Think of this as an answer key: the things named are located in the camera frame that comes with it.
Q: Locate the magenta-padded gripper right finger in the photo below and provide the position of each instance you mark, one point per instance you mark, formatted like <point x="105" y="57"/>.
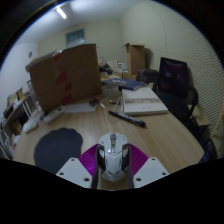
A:
<point x="150" y="170"/>

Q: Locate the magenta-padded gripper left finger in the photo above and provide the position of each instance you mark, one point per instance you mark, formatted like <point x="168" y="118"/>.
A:
<point x="75" y="168"/>

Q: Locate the white and black computer mouse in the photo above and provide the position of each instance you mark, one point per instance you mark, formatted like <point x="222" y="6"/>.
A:
<point x="113" y="160"/>

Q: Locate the dark grey mouse pad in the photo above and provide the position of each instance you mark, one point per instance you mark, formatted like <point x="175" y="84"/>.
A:
<point x="56" y="148"/>

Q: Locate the black marker pen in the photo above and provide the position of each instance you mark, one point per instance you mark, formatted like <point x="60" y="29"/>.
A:
<point x="128" y="119"/>

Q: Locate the white paper sheet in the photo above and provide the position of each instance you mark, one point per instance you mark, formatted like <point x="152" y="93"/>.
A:
<point x="80" y="108"/>

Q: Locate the small white flat case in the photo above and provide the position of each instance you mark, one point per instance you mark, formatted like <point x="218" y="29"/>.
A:
<point x="31" y="125"/>

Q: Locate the small black clip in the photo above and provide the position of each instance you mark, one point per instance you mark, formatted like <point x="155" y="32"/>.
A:
<point x="93" y="102"/>

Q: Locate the white closed book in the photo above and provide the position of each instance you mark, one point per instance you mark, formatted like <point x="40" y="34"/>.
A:
<point x="143" y="101"/>

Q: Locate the cluttered shelf unit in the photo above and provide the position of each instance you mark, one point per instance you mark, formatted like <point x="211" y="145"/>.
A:
<point x="13" y="113"/>

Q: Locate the blue book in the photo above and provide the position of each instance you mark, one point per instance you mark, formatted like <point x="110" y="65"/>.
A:
<point x="131" y="85"/>

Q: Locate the large brown cardboard box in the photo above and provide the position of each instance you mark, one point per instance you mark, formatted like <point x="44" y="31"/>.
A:
<point x="66" y="80"/>

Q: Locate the black office chair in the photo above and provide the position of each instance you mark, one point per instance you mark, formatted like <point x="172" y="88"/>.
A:
<point x="173" y="80"/>

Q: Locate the black bag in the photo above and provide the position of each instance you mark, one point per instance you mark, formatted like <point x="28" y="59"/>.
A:
<point x="147" y="75"/>

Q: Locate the tall open cardboard box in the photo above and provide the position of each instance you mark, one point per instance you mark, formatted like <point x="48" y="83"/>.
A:
<point x="136" y="58"/>

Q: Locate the ceiling tube light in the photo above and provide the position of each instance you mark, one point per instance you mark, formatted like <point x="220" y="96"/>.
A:
<point x="61" y="13"/>

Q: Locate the round wall clock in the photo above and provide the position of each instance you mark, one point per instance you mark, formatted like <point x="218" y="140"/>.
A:
<point x="30" y="54"/>

